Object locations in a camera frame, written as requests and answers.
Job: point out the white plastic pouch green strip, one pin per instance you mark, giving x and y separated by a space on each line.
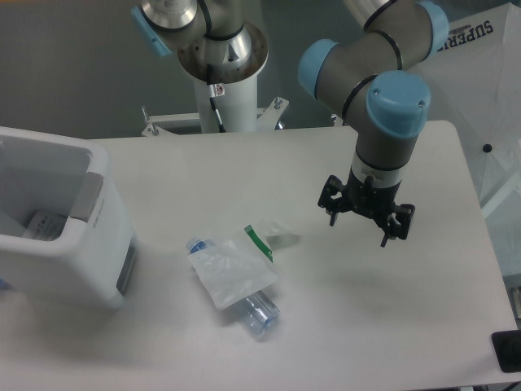
266 235

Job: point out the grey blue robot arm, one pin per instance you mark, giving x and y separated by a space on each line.
367 84

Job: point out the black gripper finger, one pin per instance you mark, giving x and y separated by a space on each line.
334 198
397 223

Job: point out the white metal base bracket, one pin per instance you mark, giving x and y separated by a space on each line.
268 118

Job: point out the black device at table corner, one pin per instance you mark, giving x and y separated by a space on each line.
507 349

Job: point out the white umbrella with lettering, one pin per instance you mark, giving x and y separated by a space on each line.
475 84

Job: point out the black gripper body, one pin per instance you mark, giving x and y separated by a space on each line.
365 199

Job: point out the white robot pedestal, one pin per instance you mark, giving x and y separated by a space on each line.
224 74

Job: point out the white trash can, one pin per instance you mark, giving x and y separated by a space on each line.
65 233

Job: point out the clear plastic water bottle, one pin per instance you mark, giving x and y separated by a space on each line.
256 311

